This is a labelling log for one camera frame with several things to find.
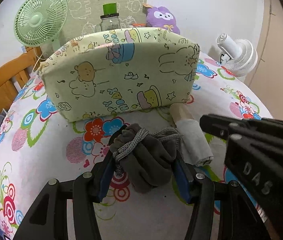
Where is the green cartoon cardboard panel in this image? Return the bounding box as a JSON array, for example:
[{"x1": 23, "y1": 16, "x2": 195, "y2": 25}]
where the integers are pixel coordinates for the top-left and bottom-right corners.
[{"x1": 59, "y1": 0, "x2": 147, "y2": 45}]

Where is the white beige rolled sock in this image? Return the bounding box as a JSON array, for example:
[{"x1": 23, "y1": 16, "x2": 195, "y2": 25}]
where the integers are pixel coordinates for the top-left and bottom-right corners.
[{"x1": 170, "y1": 103, "x2": 214, "y2": 167}]

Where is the white standing fan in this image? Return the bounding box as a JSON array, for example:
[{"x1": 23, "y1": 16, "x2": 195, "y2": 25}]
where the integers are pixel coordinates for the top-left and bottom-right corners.
[{"x1": 216, "y1": 33, "x2": 258, "y2": 77}]

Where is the green plastic cup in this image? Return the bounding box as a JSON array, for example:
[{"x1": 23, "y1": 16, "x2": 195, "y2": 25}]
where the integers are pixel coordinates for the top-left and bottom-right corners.
[{"x1": 103, "y1": 3, "x2": 117, "y2": 15}]

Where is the green desk fan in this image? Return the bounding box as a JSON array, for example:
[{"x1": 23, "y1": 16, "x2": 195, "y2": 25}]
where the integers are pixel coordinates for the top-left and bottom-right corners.
[{"x1": 13, "y1": 0, "x2": 68, "y2": 51}]

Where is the cotton swab jar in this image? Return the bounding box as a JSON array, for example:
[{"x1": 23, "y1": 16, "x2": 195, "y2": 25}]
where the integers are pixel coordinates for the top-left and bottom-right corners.
[{"x1": 132, "y1": 23, "x2": 146, "y2": 28}]

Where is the beige door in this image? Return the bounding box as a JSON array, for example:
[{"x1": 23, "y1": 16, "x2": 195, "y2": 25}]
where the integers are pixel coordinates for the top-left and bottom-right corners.
[{"x1": 244, "y1": 0, "x2": 283, "y2": 120}]

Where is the grey drawstring pouch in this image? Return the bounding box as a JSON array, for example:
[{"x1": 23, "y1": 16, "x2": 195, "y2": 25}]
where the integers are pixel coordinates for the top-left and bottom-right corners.
[{"x1": 109, "y1": 124, "x2": 183, "y2": 193}]

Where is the purple plush bunny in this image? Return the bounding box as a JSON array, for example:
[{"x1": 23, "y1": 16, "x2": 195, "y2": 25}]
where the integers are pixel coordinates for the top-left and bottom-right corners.
[{"x1": 146, "y1": 7, "x2": 180, "y2": 35}]

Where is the wooden bed headboard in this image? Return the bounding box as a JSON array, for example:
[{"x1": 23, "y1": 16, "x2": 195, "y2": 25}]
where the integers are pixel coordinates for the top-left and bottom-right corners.
[{"x1": 0, "y1": 47, "x2": 41, "y2": 113}]

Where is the yellow cartoon fabric bin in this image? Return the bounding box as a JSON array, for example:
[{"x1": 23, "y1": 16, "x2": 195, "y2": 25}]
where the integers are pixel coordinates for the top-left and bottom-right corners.
[{"x1": 38, "y1": 27, "x2": 200, "y2": 122}]

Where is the floral tablecloth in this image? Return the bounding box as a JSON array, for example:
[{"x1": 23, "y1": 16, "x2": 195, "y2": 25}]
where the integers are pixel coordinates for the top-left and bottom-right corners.
[{"x1": 0, "y1": 54, "x2": 270, "y2": 239}]

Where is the glass mason jar mug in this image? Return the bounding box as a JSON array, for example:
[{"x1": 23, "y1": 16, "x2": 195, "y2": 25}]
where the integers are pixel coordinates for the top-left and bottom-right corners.
[{"x1": 94, "y1": 13, "x2": 120, "y2": 33}]

